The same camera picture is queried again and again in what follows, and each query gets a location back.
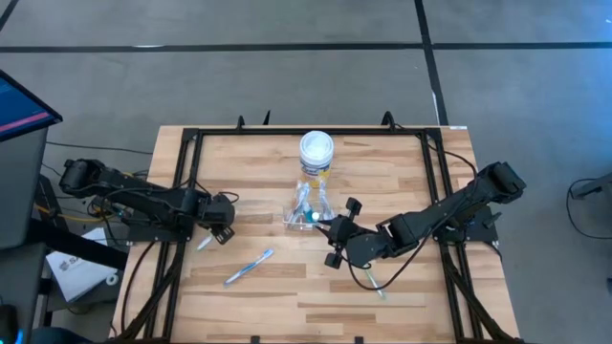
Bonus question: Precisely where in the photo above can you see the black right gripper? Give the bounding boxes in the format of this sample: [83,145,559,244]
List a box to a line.
[317,196,383,269]

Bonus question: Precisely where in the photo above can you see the green toothbrush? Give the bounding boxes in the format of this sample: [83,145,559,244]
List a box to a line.
[363,267,387,301]

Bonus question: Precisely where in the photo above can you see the blue white wrapped toothbrush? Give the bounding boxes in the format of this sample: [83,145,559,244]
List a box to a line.
[318,188,336,219]

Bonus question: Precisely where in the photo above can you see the clear acrylic organizer box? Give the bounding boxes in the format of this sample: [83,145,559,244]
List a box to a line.
[282,183,337,233]

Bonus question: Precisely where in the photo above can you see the Lysol wipes canister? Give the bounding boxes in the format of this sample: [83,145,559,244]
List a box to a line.
[298,129,336,188]

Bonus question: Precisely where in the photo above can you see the black stand beam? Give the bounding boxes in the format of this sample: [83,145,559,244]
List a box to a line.
[28,217,129,271]

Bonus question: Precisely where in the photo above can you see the white booklet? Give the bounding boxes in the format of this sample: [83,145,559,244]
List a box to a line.
[46,226,120,303]

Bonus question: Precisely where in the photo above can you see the grey cabinet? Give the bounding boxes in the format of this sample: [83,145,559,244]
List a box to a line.
[0,126,49,250]

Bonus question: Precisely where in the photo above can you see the monitor with blue screen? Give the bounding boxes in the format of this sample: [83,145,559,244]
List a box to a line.
[0,69,64,143]

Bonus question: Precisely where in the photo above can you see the grey stand foot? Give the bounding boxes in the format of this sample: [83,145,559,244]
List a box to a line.
[571,171,612,200]

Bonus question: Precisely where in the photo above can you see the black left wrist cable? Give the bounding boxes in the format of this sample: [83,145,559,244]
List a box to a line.
[184,177,241,205]

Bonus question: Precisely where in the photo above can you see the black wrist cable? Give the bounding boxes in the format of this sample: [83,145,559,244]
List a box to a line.
[184,177,241,205]
[346,224,437,291]

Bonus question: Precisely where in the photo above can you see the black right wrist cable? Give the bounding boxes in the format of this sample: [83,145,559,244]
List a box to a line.
[346,224,437,291]

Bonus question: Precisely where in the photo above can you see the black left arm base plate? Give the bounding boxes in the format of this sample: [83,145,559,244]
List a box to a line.
[126,217,195,245]

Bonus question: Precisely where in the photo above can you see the black aluminium table frame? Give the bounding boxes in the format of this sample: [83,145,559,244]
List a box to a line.
[109,124,527,344]

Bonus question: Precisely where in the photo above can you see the thin black floor cable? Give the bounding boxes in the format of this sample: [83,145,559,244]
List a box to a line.
[45,140,154,157]

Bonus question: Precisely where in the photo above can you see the black power cable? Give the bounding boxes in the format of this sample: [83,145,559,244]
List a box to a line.
[391,121,479,192]

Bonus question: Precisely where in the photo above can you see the yellow cable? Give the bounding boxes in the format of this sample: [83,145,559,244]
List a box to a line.
[33,203,119,224]

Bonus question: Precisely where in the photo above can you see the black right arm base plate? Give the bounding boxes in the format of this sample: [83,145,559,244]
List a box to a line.
[429,204,499,245]

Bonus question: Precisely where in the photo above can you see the looped black floor cable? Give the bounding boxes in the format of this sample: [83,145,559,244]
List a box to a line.
[566,177,612,240]

